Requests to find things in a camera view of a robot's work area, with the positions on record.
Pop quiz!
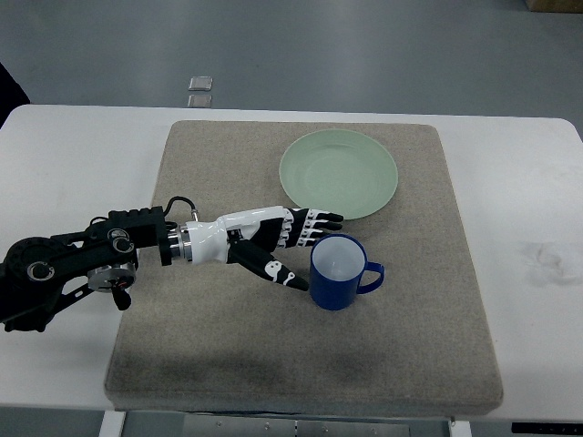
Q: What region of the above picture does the floor socket plate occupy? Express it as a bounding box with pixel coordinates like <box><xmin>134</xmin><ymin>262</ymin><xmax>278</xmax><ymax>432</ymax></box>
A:
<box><xmin>189</xmin><ymin>76</ymin><xmax>213</xmax><ymax>91</ymax></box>
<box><xmin>188</xmin><ymin>94</ymin><xmax>212</xmax><ymax>108</ymax></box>

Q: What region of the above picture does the black label strip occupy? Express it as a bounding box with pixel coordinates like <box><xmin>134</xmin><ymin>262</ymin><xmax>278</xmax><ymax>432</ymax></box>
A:
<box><xmin>511</xmin><ymin>422</ymin><xmax>583</xmax><ymax>436</ymax></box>

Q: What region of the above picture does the cardboard box corner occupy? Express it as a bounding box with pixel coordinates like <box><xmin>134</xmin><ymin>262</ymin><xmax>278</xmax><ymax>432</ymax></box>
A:
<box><xmin>525</xmin><ymin>0</ymin><xmax>583</xmax><ymax>14</ymax></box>

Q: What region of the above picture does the grey felt mat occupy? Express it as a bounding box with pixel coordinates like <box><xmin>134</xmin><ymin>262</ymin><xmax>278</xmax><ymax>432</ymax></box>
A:
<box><xmin>105</xmin><ymin>123</ymin><xmax>504</xmax><ymax>417</ymax></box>

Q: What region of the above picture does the light green plate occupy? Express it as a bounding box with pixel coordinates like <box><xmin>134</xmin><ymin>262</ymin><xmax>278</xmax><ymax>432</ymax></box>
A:
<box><xmin>279</xmin><ymin>128</ymin><xmax>399</xmax><ymax>219</ymax></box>

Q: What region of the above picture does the upper floor socket plate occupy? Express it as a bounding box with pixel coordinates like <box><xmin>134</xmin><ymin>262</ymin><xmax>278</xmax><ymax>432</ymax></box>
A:
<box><xmin>189</xmin><ymin>76</ymin><xmax>213</xmax><ymax>91</ymax></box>

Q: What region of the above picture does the lower floor socket plate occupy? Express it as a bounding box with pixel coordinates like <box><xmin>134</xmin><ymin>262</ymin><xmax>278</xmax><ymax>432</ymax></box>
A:
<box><xmin>188</xmin><ymin>94</ymin><xmax>212</xmax><ymax>108</ymax></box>

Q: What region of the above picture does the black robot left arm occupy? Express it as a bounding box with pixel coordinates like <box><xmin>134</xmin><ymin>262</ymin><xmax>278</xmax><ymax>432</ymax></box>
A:
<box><xmin>1</xmin><ymin>197</ymin><xmax>187</xmax><ymax>332</ymax></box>

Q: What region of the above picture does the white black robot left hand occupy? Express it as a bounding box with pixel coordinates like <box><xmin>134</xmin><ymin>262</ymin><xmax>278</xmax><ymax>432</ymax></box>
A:
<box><xmin>169</xmin><ymin>206</ymin><xmax>343</xmax><ymax>291</ymax></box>

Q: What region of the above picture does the metal table frame bracket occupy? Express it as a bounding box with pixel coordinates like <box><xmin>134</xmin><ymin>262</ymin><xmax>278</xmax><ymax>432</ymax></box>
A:
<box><xmin>182</xmin><ymin>412</ymin><xmax>411</xmax><ymax>437</ymax></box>

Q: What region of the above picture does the blue mug white inside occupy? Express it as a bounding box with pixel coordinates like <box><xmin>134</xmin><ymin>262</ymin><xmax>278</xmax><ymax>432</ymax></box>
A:
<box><xmin>309</xmin><ymin>234</ymin><xmax>385</xmax><ymax>311</ymax></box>

